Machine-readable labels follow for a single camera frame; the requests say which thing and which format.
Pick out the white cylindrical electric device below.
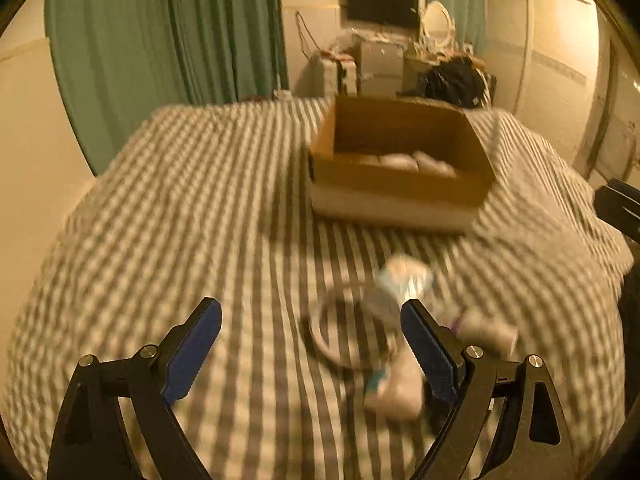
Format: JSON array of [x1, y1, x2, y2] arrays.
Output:
[[363, 340, 424, 422]]

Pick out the white sock with blue trim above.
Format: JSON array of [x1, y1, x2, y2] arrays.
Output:
[[334, 151, 458, 178]]

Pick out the blue floral tissue pack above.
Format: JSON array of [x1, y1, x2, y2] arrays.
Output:
[[363, 254, 433, 327]]

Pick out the round wire ring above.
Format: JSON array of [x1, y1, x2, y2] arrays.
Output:
[[305, 282, 404, 371]]

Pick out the black clothes on chair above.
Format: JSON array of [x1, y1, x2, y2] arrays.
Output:
[[421, 56, 491, 110]]

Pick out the brown cardboard box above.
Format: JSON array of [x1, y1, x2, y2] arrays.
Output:
[[308, 96, 496, 233]]

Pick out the white oval vanity mirror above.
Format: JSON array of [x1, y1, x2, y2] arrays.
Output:
[[421, 1, 456, 53]]

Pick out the checkered bed cover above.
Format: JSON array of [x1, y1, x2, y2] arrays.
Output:
[[2, 100, 634, 479]]

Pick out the silver mini fridge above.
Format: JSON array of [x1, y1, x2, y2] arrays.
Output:
[[356, 41, 404, 98]]

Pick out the white suitcase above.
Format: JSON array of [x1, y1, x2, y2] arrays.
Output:
[[316, 53, 358, 96]]

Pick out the black wall television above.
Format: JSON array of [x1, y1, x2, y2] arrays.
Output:
[[346, 0, 420, 29]]

